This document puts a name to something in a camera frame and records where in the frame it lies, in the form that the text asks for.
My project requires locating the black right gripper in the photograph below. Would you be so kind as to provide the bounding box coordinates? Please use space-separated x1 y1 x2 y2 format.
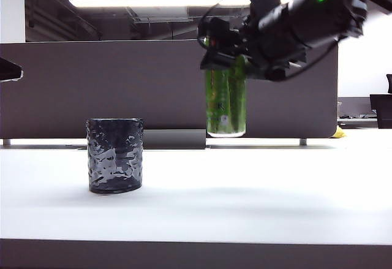
198 14 309 82

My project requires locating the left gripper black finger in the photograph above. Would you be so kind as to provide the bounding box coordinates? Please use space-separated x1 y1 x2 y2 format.
0 56 24 83

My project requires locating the green energy drink can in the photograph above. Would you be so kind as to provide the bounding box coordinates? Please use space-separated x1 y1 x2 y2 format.
205 55 247 138

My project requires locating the dark textured glass cup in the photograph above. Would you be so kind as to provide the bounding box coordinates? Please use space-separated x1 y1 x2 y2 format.
85 118 145 195

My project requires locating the long ceiling light strip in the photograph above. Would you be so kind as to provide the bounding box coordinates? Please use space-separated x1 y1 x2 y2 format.
68 0 296 8

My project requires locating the grey desk divider panel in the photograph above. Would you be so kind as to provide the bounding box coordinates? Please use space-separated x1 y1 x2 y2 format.
0 39 339 140

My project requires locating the grey background desk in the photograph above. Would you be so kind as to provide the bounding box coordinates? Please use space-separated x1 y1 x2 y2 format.
336 96 379 129

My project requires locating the black background cabinet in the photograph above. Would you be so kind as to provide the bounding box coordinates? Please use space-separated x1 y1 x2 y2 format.
369 94 392 129

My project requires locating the thin black camera cable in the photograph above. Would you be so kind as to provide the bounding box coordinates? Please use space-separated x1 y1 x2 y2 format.
197 0 257 42

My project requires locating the grey cable tray flap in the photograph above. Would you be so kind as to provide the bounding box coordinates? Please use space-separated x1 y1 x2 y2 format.
143 129 207 151

